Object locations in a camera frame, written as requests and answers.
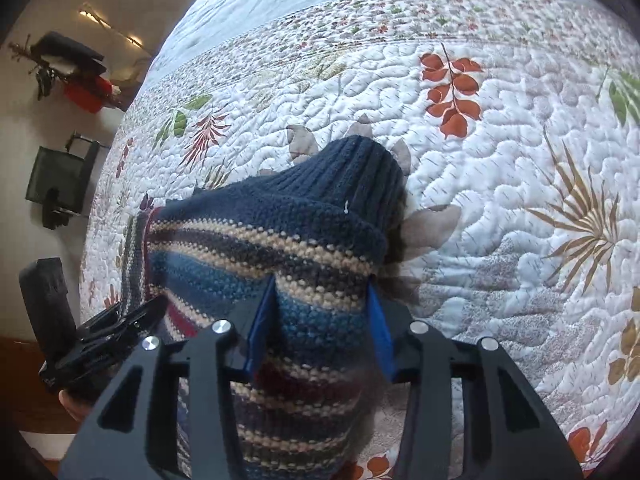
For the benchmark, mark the striped knit sweater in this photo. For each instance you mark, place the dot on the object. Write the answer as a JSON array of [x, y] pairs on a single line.
[[319, 230]]

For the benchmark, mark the black office chair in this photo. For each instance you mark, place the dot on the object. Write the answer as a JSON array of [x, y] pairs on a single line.
[[59, 180]]

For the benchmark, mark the black wall rack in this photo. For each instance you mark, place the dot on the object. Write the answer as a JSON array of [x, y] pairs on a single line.
[[60, 58]]

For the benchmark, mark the red bag on wall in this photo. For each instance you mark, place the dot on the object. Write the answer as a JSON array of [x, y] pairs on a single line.
[[87, 95]]

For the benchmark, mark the person's left hand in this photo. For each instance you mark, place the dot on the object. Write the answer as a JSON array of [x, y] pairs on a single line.
[[78, 409]]

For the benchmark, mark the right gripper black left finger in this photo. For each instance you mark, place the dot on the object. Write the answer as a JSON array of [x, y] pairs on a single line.
[[168, 413]]

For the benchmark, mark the white floral quilt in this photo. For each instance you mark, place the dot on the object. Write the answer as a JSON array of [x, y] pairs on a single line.
[[516, 123]]

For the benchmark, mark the black box by bed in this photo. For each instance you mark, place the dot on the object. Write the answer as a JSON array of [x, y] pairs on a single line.
[[44, 292]]

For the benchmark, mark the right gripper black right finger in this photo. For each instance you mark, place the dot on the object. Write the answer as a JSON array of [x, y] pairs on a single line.
[[508, 433]]

